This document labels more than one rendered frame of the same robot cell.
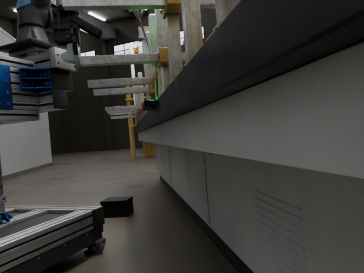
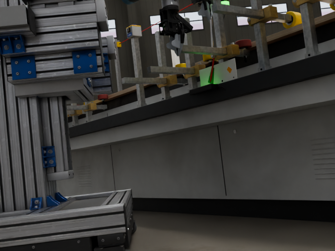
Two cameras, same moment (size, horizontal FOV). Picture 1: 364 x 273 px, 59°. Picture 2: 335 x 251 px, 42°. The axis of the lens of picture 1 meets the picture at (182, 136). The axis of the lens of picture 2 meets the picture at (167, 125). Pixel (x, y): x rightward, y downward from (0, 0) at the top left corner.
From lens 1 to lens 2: 140 cm
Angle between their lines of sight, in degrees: 27
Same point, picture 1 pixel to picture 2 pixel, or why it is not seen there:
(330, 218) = not seen: outside the picture
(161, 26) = (221, 29)
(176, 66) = (265, 57)
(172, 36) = (262, 37)
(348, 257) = not seen: outside the picture
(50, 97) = (107, 80)
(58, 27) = (171, 21)
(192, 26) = (312, 33)
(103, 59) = (195, 49)
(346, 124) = not seen: outside the picture
